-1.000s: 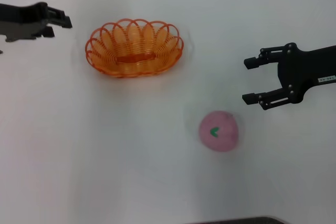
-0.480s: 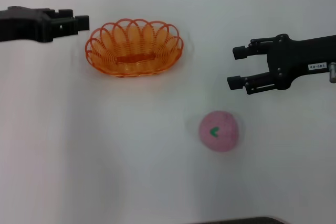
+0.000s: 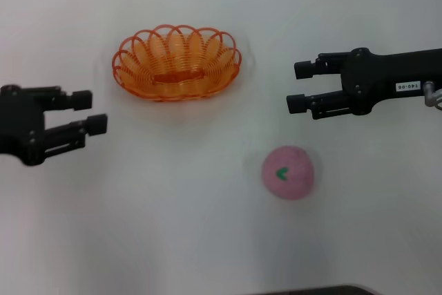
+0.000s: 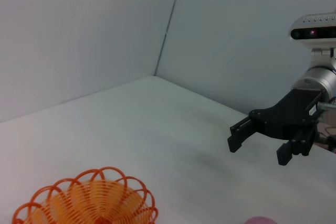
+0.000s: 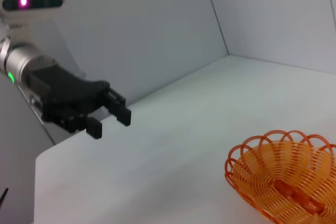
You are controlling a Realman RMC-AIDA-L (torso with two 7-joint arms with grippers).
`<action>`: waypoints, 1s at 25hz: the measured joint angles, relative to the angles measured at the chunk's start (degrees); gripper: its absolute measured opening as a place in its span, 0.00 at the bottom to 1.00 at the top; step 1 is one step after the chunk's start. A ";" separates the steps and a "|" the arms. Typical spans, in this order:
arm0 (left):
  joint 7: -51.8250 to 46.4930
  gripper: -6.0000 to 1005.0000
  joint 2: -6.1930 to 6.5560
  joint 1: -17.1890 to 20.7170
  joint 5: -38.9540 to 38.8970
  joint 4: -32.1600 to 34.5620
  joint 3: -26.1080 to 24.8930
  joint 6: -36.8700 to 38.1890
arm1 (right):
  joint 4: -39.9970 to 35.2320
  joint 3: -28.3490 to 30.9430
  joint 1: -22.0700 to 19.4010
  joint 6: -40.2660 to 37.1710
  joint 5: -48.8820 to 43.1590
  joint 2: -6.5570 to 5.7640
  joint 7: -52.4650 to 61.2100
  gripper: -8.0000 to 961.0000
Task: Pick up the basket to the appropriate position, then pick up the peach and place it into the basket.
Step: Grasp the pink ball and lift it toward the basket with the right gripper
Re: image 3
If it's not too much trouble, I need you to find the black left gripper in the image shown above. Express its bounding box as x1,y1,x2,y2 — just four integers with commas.
0,84,108,167

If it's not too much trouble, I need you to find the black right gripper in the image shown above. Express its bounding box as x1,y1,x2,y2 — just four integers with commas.
285,47,442,120

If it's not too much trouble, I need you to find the orange woven plastic basket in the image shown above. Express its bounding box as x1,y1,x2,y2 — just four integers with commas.
111,24,242,102

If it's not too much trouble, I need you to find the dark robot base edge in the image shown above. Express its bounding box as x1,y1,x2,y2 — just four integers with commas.
248,284,377,295

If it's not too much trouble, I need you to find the pink peach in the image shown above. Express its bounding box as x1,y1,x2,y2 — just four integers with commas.
261,145,316,201

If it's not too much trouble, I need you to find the silver cable connector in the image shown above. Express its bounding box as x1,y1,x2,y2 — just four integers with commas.
423,80,442,111

